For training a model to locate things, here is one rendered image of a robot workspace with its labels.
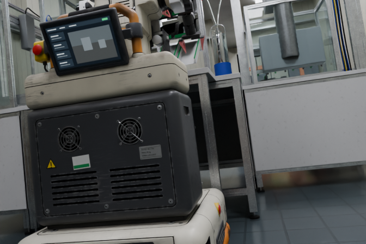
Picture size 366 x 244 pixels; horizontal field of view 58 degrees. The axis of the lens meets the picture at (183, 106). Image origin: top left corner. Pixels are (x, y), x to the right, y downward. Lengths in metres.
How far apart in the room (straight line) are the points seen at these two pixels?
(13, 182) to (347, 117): 2.47
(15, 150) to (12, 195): 0.30
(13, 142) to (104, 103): 1.51
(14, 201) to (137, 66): 1.72
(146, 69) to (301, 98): 1.87
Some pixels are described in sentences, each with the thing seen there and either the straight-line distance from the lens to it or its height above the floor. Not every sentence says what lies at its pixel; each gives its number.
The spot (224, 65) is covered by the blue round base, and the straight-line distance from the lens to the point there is 3.00.
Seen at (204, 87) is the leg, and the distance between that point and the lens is 1.66.
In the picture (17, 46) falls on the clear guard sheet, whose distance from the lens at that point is 3.62.
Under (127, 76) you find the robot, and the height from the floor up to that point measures 0.75.
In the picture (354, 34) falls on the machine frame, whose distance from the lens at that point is 2.95.
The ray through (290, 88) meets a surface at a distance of 2.73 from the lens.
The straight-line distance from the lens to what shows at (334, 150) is 2.78.
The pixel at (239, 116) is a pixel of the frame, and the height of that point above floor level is 0.60.
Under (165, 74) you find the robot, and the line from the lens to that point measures 1.02.
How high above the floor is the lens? 0.55
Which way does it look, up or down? 4 degrees up
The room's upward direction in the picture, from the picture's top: 7 degrees counter-clockwise
